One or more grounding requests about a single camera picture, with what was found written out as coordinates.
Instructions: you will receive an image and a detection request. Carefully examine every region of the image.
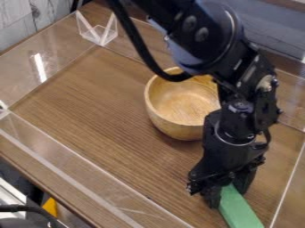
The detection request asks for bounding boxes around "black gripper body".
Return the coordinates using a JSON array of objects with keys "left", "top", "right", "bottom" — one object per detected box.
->
[{"left": 185, "top": 110, "right": 268, "bottom": 197}]

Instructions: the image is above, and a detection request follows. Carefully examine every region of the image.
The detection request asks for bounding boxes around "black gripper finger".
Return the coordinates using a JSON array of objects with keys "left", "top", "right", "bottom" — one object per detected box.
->
[
  {"left": 233, "top": 167, "right": 257, "bottom": 195},
  {"left": 201, "top": 185, "right": 222, "bottom": 208}
]

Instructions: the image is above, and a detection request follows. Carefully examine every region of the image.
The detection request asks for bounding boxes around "green rectangular block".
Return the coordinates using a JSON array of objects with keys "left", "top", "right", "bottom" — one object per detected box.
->
[{"left": 220, "top": 184, "right": 265, "bottom": 228}]

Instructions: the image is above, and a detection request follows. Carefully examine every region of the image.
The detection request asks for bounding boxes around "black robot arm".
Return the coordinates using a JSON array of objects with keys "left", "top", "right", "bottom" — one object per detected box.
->
[{"left": 106, "top": 0, "right": 281, "bottom": 208}]

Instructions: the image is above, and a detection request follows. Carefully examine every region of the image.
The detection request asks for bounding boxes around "light brown wooden bowl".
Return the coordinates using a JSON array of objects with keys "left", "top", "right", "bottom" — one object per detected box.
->
[{"left": 145, "top": 75, "right": 221, "bottom": 141}]

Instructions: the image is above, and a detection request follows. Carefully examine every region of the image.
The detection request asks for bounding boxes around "yellow label on device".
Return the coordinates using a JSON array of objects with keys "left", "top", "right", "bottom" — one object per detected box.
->
[{"left": 42, "top": 198, "right": 59, "bottom": 217}]

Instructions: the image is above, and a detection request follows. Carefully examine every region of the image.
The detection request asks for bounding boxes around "clear acrylic corner bracket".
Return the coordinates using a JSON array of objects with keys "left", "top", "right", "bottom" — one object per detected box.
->
[{"left": 75, "top": 11, "right": 118, "bottom": 46}]

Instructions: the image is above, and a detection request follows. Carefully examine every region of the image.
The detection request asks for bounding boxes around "black cable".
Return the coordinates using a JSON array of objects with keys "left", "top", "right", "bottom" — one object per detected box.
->
[{"left": 0, "top": 204, "right": 60, "bottom": 228}]

